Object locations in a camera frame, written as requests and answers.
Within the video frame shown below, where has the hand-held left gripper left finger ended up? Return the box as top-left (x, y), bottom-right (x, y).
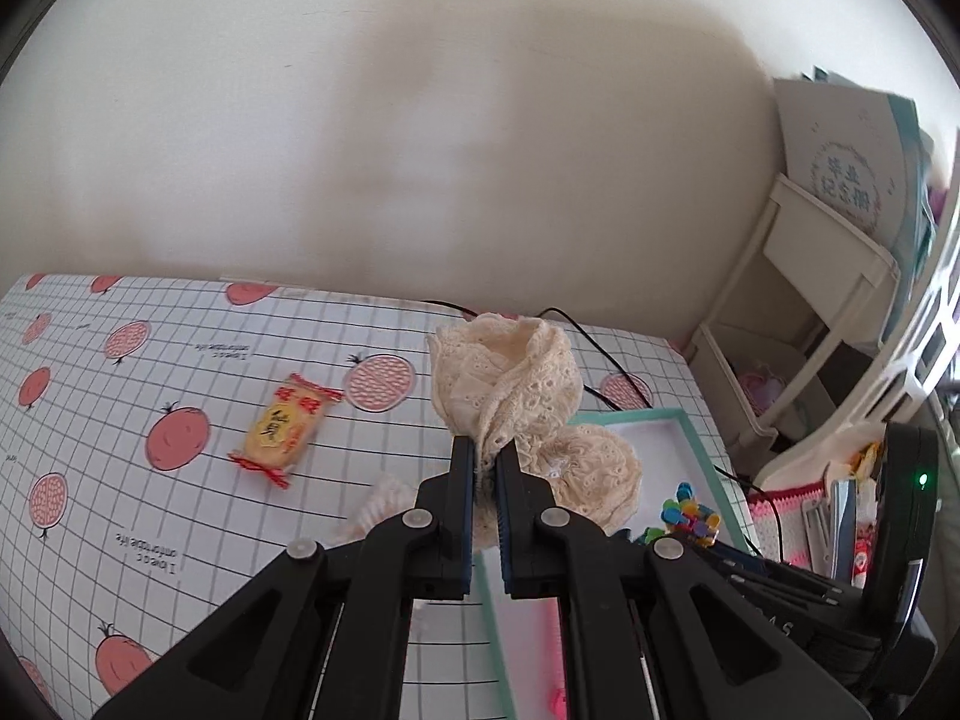
top-left (94, 435), bottom-right (477, 720)

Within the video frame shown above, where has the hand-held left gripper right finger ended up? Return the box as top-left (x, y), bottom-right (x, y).
top-left (495, 444), bottom-right (875, 720)

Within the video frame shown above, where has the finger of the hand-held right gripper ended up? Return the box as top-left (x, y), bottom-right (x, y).
top-left (679, 529), bottom-right (852, 608)

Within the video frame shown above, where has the bunch of colourful clips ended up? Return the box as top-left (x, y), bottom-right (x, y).
top-left (637, 481), bottom-right (722, 547)

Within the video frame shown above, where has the teal cardboard box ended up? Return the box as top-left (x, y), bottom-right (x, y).
top-left (476, 407), bottom-right (751, 720)

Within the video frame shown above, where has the cream lace cloth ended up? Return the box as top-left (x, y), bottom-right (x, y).
top-left (426, 313), bottom-right (646, 541)

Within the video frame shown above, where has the white and red tube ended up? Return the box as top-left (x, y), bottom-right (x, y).
top-left (851, 517), bottom-right (882, 590)

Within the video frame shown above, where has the silver metal clip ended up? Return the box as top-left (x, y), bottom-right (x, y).
top-left (802, 476), bottom-right (860, 586)

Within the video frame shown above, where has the pink crochet basket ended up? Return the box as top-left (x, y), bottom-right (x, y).
top-left (746, 484), bottom-right (833, 563)

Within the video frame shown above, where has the pink toy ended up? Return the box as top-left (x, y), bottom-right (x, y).
top-left (739, 367), bottom-right (788, 417)

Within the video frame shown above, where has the rice cracker packet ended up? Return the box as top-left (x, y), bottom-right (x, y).
top-left (227, 373), bottom-right (344, 492)

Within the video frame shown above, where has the cream plastic shelf rack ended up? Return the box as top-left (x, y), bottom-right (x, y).
top-left (679, 172), bottom-right (901, 458)

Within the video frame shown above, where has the grid tablecloth with tomato print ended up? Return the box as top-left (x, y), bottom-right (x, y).
top-left (0, 272), bottom-right (751, 720)

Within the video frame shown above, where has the teal and white book box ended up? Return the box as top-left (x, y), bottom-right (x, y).
top-left (772, 67), bottom-right (938, 263)

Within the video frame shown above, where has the white lattice frame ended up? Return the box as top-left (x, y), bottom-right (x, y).
top-left (750, 187), bottom-right (960, 496)

